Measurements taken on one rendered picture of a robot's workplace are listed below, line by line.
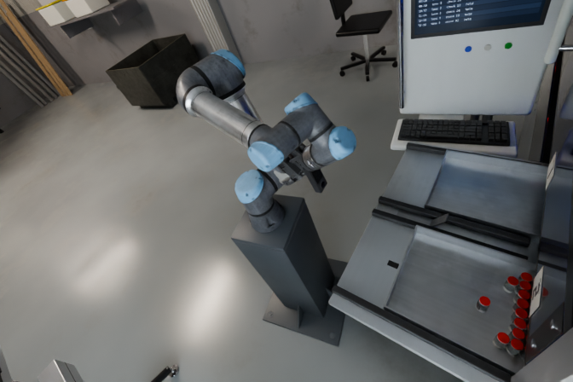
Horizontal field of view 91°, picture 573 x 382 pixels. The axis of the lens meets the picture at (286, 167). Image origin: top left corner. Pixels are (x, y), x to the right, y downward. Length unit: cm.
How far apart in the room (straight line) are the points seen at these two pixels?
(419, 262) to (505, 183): 39
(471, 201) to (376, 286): 40
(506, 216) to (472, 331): 35
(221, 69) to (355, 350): 146
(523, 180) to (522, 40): 50
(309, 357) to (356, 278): 95
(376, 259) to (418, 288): 13
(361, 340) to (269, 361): 50
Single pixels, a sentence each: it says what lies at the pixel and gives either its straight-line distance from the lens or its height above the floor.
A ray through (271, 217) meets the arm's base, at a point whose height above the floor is 85.
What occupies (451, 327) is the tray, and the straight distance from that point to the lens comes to 85.
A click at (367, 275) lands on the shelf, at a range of 89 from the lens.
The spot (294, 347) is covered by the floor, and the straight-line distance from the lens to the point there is 180.
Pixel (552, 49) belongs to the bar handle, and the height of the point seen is 122.
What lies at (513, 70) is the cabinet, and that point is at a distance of 139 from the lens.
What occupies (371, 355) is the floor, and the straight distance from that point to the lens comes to 173.
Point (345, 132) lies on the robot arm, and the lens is 70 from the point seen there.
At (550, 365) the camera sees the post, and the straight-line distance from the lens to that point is 60.
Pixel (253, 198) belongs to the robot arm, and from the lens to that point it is 102.
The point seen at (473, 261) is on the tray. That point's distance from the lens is 93.
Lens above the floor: 169
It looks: 41 degrees down
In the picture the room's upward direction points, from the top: 22 degrees counter-clockwise
